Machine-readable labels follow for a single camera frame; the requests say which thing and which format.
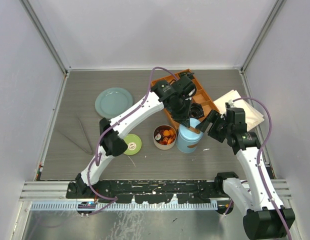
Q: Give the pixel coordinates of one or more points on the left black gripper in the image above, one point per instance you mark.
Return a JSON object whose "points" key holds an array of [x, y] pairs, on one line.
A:
{"points": [[183, 118]]}

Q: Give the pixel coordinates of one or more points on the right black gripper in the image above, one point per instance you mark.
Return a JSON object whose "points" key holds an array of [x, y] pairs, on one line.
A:
{"points": [[211, 117]]}

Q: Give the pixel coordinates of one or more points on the blue lid with strap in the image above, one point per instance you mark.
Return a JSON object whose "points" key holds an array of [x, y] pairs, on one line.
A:
{"points": [[195, 125]]}

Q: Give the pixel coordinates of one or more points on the blue cylindrical lunch container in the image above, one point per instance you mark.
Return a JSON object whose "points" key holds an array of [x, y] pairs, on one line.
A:
{"points": [[186, 146]]}

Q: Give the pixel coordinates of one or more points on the pile of food pieces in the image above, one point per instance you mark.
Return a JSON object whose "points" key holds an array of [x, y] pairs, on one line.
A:
{"points": [[164, 135]]}

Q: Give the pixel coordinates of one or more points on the grey-blue plate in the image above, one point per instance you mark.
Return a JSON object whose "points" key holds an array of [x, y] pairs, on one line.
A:
{"points": [[113, 101]]}

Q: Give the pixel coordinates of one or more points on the metal tongs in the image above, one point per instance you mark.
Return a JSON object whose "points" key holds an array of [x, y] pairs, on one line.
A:
{"points": [[75, 133]]}

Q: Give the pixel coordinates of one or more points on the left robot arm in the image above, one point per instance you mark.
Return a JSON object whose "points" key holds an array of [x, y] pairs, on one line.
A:
{"points": [[111, 142]]}

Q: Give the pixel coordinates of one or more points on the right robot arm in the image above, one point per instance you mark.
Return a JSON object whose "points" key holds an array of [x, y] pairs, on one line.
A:
{"points": [[264, 213]]}

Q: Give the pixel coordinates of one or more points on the rolled black tie right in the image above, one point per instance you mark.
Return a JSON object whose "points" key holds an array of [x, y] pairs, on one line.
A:
{"points": [[196, 111]]}

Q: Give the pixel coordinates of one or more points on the orange wooden compartment tray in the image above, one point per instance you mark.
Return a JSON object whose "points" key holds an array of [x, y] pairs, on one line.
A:
{"points": [[201, 97]]}

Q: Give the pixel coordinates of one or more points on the silver metal bowl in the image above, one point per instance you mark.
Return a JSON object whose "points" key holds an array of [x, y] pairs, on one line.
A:
{"points": [[164, 147]]}

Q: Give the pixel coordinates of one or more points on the white folded cloth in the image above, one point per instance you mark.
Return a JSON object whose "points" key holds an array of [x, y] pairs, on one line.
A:
{"points": [[252, 117]]}

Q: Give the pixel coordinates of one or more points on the rolled dark tie top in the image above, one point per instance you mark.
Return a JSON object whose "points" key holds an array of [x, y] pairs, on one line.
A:
{"points": [[190, 75]]}

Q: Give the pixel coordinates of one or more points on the green round lid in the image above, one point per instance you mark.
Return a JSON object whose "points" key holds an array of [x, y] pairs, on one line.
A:
{"points": [[134, 144]]}

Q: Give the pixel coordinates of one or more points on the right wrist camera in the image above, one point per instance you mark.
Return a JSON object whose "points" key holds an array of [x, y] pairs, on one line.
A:
{"points": [[235, 118]]}

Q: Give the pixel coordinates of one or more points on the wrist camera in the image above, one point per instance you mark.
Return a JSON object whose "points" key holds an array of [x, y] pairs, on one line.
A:
{"points": [[235, 118], [185, 87]]}

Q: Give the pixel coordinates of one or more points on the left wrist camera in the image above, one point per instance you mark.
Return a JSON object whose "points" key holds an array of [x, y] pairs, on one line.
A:
{"points": [[185, 87]]}

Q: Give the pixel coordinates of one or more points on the slotted cable duct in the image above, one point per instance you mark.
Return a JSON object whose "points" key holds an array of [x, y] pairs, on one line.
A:
{"points": [[90, 206]]}

